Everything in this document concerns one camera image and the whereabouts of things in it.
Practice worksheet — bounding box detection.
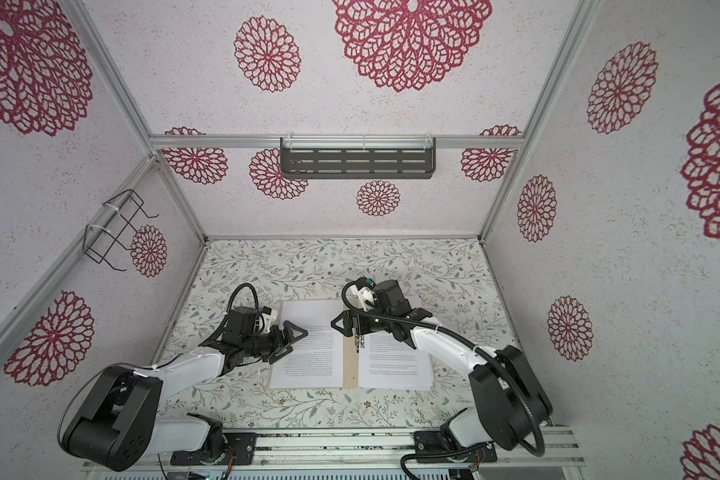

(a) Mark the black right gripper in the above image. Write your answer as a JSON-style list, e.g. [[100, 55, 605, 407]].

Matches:
[[332, 307, 395, 336]]

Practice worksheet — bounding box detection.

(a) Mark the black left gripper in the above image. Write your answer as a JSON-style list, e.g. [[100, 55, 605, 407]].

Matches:
[[243, 319, 308, 365]]

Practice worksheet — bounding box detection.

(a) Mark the beige paper folder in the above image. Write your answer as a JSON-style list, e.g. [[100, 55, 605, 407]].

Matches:
[[340, 333, 360, 388]]

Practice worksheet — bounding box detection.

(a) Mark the white printed paper sheet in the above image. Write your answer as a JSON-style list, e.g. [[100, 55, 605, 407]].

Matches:
[[269, 299, 344, 390]]

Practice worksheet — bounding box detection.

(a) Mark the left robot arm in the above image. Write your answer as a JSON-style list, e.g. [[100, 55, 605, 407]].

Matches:
[[57, 320, 308, 472]]

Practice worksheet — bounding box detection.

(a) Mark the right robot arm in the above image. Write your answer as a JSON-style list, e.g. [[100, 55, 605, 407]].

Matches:
[[331, 308, 552, 457]]

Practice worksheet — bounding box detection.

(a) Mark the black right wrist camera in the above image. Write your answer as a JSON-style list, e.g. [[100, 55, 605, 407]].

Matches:
[[357, 279, 413, 317]]

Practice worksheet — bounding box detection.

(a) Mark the aluminium front rail frame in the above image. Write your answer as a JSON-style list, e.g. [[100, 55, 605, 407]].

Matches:
[[80, 425, 589, 475]]

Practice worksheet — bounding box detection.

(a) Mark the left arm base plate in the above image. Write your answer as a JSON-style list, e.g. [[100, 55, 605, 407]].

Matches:
[[170, 415, 258, 466]]

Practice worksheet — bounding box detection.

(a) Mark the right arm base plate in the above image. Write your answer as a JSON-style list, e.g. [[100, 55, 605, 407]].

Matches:
[[413, 430, 498, 465]]

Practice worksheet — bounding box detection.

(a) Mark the grey slotted wall shelf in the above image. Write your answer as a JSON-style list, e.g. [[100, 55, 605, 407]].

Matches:
[[280, 137, 437, 180]]

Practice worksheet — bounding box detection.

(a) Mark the black wire wall rack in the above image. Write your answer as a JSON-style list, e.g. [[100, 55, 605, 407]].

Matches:
[[82, 188, 159, 272]]

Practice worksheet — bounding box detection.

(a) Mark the black corrugated right cable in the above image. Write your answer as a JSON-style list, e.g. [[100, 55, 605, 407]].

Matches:
[[340, 277, 547, 480]]

